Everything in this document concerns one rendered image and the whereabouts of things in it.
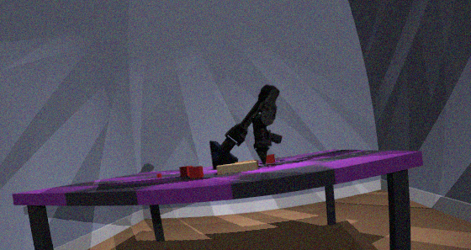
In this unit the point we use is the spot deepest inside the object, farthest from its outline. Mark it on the red cube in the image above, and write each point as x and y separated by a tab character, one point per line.
184	171
270	158
196	172

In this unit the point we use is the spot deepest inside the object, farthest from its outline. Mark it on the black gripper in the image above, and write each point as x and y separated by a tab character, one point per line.
261	143

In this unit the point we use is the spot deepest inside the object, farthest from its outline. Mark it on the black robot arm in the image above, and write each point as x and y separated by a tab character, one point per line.
265	105

